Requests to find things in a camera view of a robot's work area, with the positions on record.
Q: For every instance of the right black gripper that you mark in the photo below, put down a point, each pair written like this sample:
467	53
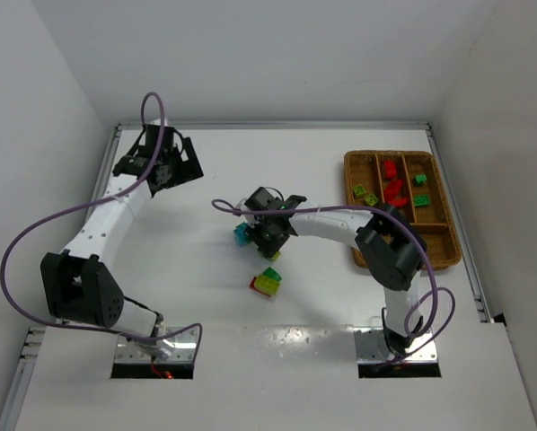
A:
263	240

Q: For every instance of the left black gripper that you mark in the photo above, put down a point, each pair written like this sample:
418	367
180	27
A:
179	163

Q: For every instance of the red curved lego brick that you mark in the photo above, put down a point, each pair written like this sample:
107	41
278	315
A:
392	190

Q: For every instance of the green lego plate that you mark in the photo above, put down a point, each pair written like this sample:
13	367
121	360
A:
421	201

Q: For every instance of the small dark green lego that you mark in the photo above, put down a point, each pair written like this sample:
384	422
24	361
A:
420	180

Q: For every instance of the lime and red lego pair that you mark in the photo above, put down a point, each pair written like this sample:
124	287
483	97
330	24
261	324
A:
399	202

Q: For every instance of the tall red lego stack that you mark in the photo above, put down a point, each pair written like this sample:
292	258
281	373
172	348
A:
389	170

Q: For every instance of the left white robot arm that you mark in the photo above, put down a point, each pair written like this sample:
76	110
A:
79	286

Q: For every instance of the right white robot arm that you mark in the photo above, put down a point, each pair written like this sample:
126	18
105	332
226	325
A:
391	257

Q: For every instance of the green and lime curved legos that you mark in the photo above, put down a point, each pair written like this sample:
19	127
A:
270	256

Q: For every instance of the blue and green lego stack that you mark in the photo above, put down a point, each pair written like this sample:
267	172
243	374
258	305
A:
240	235

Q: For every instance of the lime green red lego stack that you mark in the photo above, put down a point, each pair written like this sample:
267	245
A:
267	283

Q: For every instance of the wicker divided basket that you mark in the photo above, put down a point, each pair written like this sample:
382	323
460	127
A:
433	223

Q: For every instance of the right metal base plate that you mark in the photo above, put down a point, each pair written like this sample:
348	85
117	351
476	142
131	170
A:
372	348

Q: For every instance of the metal base plate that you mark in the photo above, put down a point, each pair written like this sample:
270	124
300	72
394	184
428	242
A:
372	348
179	349

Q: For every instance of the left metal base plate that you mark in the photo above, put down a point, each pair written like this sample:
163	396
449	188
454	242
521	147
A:
179	349

